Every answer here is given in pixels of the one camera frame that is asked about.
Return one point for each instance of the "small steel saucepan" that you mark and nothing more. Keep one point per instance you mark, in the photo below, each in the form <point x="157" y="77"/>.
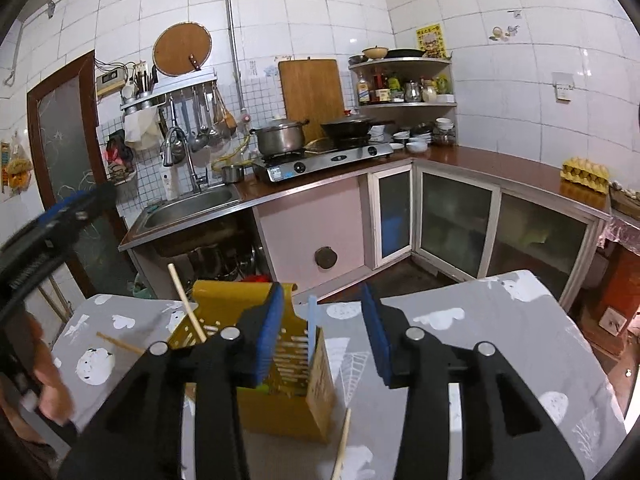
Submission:
<point x="232" y="175"/>

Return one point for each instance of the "glass jar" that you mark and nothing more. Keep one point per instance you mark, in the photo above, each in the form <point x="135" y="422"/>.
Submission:
<point x="444" y="135"/>

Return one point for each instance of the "row of hanging kitchen utensils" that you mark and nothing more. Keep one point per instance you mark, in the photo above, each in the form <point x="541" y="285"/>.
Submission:
<point x="199" y="139"/>

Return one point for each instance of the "stack of white bowls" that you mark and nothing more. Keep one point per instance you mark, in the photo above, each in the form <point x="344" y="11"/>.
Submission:
<point x="415" y="146"/>

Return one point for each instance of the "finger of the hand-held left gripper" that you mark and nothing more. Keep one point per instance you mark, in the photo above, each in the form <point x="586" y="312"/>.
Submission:
<point x="50" y="220"/>
<point x="95" y="205"/>

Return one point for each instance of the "steel kitchen sink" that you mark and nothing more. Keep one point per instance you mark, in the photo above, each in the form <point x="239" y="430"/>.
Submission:
<point x="185" y="210"/>

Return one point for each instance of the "brown door with frosted glass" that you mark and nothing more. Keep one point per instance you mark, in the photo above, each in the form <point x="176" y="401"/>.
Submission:
<point x="65" y="125"/>

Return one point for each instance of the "black wok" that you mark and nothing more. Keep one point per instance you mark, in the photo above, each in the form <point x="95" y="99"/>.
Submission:
<point x="350" y="129"/>

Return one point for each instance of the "steel corner shelf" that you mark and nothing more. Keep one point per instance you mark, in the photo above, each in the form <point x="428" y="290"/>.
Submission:
<point x="400" y="62"/>

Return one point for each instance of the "grey wall pipe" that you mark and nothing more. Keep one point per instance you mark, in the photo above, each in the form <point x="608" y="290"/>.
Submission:
<point x="233" y="35"/>

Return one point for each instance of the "row of condiment bottles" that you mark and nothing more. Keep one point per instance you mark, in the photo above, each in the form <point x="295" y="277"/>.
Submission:
<point x="382" y="87"/>

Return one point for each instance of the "white soap bottle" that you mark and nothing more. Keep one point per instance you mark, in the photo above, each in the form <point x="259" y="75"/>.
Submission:
<point x="170" y="187"/>

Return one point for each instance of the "chrome faucet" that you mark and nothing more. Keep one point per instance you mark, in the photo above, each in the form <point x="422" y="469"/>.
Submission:
<point x="191" y="165"/>

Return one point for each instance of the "grey printed tablecloth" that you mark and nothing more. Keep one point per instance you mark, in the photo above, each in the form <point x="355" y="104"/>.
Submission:
<point x="525" y="320"/>

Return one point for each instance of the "white wall outlet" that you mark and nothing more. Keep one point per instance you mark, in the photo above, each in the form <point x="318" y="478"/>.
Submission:
<point x="562" y="87"/>

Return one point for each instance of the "beige wall control box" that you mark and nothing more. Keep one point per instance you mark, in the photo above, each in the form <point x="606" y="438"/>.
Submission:
<point x="110" y="82"/>

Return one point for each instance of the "round wooden pot lid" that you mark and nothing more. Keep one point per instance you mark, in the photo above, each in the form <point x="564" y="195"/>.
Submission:
<point x="180" y="47"/>

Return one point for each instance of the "wall hook ornaments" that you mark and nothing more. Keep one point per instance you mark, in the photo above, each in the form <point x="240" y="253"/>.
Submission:
<point x="497" y="33"/>

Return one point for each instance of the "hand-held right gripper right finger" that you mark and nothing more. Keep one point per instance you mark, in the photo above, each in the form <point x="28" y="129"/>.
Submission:
<point x="382" y="345"/>

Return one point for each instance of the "yellow slotted utensil holder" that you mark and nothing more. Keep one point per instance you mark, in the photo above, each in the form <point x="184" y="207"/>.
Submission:
<point x="280" y="415"/>

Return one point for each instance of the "white hanging cloth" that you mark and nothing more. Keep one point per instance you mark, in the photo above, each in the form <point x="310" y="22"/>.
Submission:
<point x="140" y="130"/>

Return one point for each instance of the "kitchen counter with cabinets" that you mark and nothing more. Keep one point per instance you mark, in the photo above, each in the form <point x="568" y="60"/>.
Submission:
<point x="310" y="230"/>

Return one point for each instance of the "stacked steel pots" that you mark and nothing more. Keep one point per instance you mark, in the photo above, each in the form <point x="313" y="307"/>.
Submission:
<point x="220" y="260"/>

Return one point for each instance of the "light blue plastic spoon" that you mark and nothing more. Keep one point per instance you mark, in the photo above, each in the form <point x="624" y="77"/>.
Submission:
<point x="313" y="325"/>

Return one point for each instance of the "yellow egg tray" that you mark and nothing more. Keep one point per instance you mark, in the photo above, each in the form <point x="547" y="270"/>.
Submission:
<point x="585" y="175"/>

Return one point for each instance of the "yellow wall poster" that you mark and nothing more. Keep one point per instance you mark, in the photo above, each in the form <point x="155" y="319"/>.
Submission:
<point x="430" y="40"/>

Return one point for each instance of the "hanging plastic bag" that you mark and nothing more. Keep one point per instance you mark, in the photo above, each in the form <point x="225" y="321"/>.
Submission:
<point x="17" y="167"/>

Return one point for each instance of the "steel pot with lid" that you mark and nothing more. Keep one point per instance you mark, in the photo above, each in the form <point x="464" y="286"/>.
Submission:
<point x="277" y="140"/>

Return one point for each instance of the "rack cutlery holder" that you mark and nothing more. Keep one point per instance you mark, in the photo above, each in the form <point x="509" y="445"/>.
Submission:
<point x="142" y="80"/>

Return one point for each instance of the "small cabinet with plastic cover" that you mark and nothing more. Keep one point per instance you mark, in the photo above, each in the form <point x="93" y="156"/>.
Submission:
<point x="625" y="280"/>

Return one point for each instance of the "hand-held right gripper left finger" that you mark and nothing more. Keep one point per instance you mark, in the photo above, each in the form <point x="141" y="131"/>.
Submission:
<point x="267" y="335"/>

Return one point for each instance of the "single wooden chopstick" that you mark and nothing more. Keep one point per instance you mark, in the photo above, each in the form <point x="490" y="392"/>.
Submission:
<point x="341" y="444"/>
<point x="120" y="343"/>

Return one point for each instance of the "black frying pan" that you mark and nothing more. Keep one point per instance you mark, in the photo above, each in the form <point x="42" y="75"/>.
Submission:
<point x="405" y="53"/>

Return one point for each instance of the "steel gas stove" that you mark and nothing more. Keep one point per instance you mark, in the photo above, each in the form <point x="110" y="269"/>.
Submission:
<point x="320" y="162"/>

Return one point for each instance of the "person's left hand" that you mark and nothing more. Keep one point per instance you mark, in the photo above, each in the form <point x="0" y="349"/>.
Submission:
<point x="55" y="390"/>

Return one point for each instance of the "steel wall rack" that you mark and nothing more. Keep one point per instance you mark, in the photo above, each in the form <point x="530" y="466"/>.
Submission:
<point x="170" y="91"/>

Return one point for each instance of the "rectangular wooden cutting board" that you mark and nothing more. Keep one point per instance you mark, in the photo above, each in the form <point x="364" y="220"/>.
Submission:
<point x="312" y="95"/>

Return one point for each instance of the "beige ceramic bowl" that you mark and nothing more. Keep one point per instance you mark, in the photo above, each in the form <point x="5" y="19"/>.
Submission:
<point x="375" y="53"/>

